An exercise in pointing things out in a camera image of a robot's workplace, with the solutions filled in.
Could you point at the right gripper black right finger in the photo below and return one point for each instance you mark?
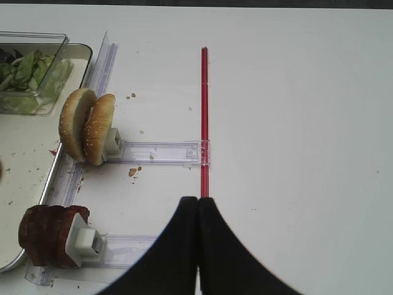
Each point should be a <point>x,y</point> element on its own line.
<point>226,266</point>

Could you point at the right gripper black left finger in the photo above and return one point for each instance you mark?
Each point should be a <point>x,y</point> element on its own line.
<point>169,266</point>

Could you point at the white pusher behind patties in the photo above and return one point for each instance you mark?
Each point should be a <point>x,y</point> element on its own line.
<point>83,243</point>

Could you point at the meat patty stack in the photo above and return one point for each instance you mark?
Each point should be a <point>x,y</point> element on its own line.
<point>43,232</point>

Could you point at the green lettuce pile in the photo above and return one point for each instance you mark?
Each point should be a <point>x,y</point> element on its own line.
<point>26,73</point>

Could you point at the white pusher behind buns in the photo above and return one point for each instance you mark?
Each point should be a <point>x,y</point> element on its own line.
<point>113,145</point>

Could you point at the sesame bun right half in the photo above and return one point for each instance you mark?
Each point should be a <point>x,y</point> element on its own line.
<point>96,129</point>

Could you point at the sesame bun half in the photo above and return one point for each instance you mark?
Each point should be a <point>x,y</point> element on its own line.
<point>73,116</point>
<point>96,129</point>

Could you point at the sesame bun left half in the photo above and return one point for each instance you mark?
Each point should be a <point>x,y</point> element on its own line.
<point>73,116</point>

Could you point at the white metal tray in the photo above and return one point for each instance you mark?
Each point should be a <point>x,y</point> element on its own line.
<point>28,143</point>

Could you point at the right red strip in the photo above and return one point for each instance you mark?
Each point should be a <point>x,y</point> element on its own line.
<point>204,123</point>

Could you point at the clear plastic container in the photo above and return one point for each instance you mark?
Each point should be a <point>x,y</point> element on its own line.
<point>40,101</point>

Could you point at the purple cabbage pile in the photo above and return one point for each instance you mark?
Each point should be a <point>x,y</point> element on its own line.
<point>7,57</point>

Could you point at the lower right clear rail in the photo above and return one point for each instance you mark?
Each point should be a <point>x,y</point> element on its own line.
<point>123,251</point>

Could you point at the upper right clear rail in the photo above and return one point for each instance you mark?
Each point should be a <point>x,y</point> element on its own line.
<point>185,153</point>

